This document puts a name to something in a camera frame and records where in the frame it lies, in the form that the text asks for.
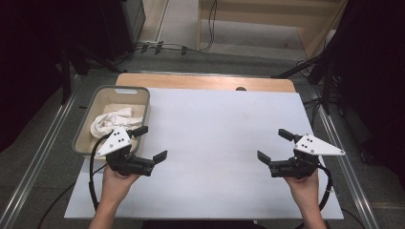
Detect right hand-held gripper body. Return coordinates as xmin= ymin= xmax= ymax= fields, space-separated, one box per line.
xmin=268 ymin=133 xmax=347 ymax=179

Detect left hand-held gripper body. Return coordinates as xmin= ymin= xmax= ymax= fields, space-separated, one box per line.
xmin=95 ymin=126 xmax=156 ymax=177

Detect white cloth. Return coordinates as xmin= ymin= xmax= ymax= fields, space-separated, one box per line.
xmin=90 ymin=107 xmax=144 ymax=139

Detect grey plastic bin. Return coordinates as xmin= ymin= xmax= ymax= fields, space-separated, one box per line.
xmin=72 ymin=85 xmax=151 ymax=160

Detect person's right hand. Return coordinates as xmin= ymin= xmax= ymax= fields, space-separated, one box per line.
xmin=284 ymin=170 xmax=321 ymax=206

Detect person's left hand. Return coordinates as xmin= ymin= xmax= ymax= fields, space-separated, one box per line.
xmin=100 ymin=165 xmax=141 ymax=205

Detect white table mat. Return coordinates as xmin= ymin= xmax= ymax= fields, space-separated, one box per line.
xmin=63 ymin=88 xmax=345 ymax=221

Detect black tripod stand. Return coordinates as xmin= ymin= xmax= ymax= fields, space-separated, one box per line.
xmin=58 ymin=41 xmax=128 ymax=106
xmin=270 ymin=47 xmax=339 ymax=115

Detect wooden table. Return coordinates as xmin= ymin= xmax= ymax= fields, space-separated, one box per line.
xmin=115 ymin=73 xmax=297 ymax=94

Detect person's dark clothing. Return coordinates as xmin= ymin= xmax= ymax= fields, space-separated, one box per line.
xmin=141 ymin=219 xmax=267 ymax=229

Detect dark curtain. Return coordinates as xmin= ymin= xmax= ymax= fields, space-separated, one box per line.
xmin=332 ymin=0 xmax=405 ymax=189
xmin=0 ymin=0 xmax=108 ymax=154

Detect black cabinet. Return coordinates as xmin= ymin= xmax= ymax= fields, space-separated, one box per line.
xmin=98 ymin=0 xmax=147 ymax=62

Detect light wooden panel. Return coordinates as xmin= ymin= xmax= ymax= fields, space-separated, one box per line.
xmin=139 ymin=0 xmax=170 ymax=44

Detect light wooden shelf unit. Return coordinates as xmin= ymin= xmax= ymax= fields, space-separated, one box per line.
xmin=196 ymin=0 xmax=350 ymax=60

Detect aluminium frame rail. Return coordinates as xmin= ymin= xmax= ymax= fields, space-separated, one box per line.
xmin=0 ymin=75 xmax=81 ymax=229
xmin=309 ymin=85 xmax=382 ymax=229

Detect thick black gripper cable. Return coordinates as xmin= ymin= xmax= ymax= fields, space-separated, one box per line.
xmin=88 ymin=133 xmax=111 ymax=213
xmin=315 ymin=162 xmax=334 ymax=213

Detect thin black cable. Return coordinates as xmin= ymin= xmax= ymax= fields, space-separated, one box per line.
xmin=341 ymin=207 xmax=366 ymax=229
xmin=36 ymin=163 xmax=108 ymax=229

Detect black floor cables with plugs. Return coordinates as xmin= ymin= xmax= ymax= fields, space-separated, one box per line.
xmin=133 ymin=40 xmax=203 ymax=57

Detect hanging black cable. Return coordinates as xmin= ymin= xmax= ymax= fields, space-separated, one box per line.
xmin=199 ymin=0 xmax=220 ymax=53

